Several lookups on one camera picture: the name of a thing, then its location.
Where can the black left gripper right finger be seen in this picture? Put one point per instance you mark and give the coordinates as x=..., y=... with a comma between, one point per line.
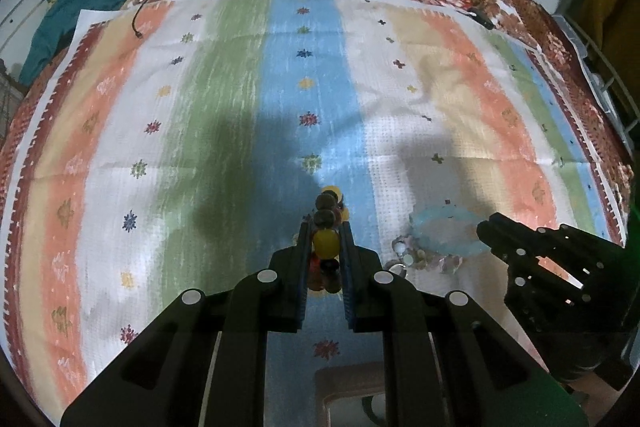
x=447, y=362

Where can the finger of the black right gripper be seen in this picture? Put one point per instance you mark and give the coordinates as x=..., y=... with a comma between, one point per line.
x=507, y=239

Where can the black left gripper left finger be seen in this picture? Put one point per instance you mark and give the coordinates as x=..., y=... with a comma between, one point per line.
x=202, y=360

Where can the striped colourful woven mat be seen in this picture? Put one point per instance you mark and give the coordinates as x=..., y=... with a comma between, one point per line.
x=310, y=146

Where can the white wire rack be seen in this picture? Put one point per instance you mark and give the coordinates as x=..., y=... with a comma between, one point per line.
x=605, y=83

